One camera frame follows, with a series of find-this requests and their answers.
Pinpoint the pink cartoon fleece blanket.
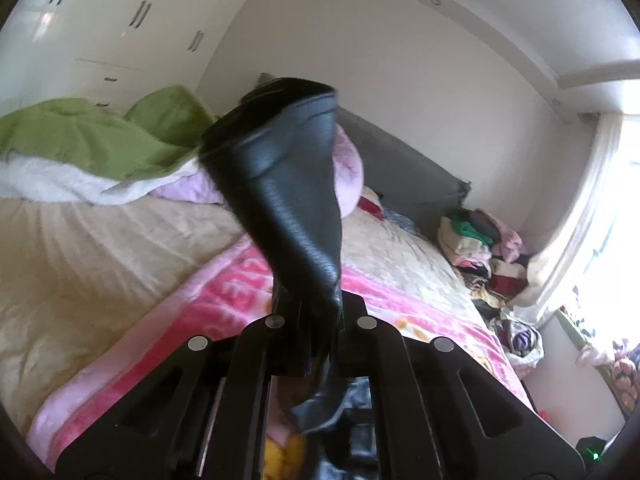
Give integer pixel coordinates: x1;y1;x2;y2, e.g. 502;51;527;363
26;237;527;467

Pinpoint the black leather jacket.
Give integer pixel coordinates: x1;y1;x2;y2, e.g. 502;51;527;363
199;77;381;480

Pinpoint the pile of folded clothes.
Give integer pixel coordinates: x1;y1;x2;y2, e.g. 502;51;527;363
436;208;530;310

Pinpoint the cream window curtain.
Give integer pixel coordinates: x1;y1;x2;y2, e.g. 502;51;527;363
508;113;625;326

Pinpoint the beige quilted bed cover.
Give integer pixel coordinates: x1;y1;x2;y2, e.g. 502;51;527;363
0;186;490;436

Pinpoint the dark grey bed headboard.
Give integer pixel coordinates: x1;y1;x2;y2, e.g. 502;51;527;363
257;72;472;244

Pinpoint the green and white blanket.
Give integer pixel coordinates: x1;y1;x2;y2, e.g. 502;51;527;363
1;86;217;205

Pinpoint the lilac puffy quilt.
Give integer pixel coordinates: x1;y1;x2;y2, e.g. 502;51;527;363
150;123;366;219

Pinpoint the red and white pillow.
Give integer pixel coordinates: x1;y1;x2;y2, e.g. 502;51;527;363
358;185;385;221

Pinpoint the cream built-in wardrobe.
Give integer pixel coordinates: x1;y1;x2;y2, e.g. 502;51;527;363
1;0;246;114

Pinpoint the floral cloth bundle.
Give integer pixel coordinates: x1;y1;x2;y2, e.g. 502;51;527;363
489;313;544;374

